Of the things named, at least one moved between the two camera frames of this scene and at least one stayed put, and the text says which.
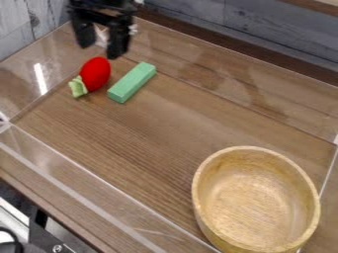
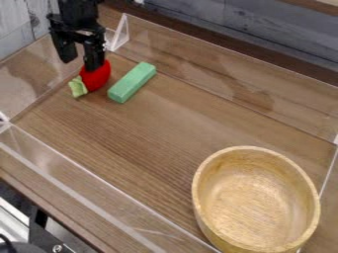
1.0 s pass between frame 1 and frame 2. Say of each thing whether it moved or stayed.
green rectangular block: stayed
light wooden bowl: stayed
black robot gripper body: moved
